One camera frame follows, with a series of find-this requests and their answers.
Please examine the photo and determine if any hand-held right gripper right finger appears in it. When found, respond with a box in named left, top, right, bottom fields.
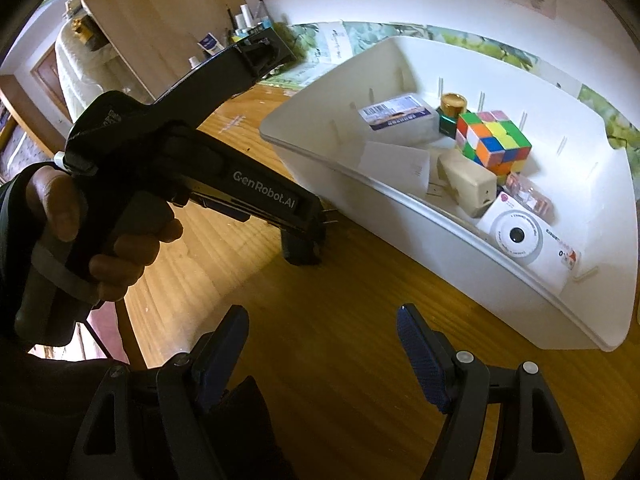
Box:
left=396, top=303, right=586, bottom=480

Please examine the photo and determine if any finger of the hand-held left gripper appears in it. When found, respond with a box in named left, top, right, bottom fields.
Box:
left=172, top=191, right=251, bottom=222
left=150, top=27, right=296, bottom=126

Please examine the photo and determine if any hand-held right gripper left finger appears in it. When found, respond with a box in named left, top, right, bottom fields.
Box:
left=75, top=305, right=251, bottom=480

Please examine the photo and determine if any white plastic storage bin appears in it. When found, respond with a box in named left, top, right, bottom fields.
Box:
left=259, top=36, right=633, bottom=352

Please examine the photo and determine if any white toy camera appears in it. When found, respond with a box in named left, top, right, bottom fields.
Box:
left=474, top=192, right=583, bottom=293

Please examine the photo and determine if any cream house-shaped box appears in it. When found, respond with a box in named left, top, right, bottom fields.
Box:
left=437, top=150, right=498, bottom=218

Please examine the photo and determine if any blue and white box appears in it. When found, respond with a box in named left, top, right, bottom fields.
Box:
left=357, top=94, right=437, bottom=147

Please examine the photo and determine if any pink correction tape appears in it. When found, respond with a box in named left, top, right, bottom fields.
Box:
left=502, top=172, right=557, bottom=223

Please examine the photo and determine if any colourful puzzle cube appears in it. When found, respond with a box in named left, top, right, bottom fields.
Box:
left=456, top=110, right=532, bottom=173

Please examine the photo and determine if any green bottle with gold cap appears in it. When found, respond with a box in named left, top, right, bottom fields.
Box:
left=437, top=92, right=468, bottom=140

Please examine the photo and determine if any person's left hand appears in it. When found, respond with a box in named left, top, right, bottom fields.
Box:
left=25, top=164, right=184, bottom=307

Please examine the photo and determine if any white and blue tube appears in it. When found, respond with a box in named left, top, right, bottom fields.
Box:
left=197, top=34, right=226, bottom=57

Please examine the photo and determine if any wooden bookshelf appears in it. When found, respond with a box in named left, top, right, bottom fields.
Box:
left=67, top=0, right=251, bottom=106

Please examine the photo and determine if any white barcode box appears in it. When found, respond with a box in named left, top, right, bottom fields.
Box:
left=317, top=21, right=353, bottom=65

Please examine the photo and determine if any white cloth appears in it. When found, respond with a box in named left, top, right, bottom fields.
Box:
left=52, top=25, right=122, bottom=122

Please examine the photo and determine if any yellow hanging charm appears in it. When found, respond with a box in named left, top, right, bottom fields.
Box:
left=70, top=16, right=99, bottom=51

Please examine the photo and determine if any grape print sheet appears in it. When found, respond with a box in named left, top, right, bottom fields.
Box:
left=265, top=20, right=640, bottom=151

